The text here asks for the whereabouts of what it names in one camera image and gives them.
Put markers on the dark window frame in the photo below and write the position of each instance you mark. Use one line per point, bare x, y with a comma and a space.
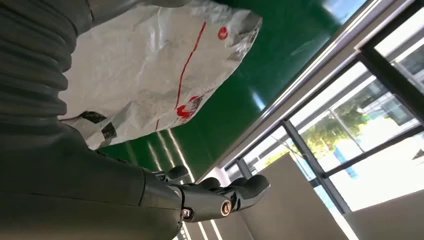
391, 76

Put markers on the silver conveyor frame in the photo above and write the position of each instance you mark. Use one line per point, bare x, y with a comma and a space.
298, 86

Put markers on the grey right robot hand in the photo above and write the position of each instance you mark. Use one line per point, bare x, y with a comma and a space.
66, 192

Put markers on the green conveyor belt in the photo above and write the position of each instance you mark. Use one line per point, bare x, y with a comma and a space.
281, 49

